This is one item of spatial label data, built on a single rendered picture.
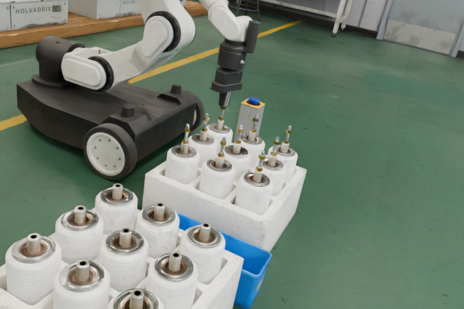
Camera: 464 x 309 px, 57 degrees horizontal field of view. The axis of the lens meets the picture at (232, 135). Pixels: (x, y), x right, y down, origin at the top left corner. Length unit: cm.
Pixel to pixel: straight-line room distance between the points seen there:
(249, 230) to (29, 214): 66
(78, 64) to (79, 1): 214
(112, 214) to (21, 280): 24
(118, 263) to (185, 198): 41
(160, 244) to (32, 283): 26
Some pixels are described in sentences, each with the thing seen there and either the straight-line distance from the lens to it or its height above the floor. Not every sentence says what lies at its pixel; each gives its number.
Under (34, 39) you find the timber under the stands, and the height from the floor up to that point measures 2.
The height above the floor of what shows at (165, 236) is 23.
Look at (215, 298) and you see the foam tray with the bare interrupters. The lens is 94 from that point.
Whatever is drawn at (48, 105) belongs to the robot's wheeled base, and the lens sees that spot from 175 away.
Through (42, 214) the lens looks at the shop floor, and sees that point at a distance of 144.
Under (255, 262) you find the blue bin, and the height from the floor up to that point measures 7.
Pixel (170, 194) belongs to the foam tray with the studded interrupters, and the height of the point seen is 15.
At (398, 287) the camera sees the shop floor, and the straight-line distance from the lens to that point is 144.
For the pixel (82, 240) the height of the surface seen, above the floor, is 24.
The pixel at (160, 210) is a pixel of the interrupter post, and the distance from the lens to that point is 98.
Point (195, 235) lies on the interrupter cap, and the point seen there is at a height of 25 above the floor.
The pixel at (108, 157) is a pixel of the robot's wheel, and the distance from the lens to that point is 157.
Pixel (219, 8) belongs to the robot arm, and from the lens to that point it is 134.
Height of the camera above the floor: 83
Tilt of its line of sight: 24 degrees down
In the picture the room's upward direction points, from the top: 11 degrees clockwise
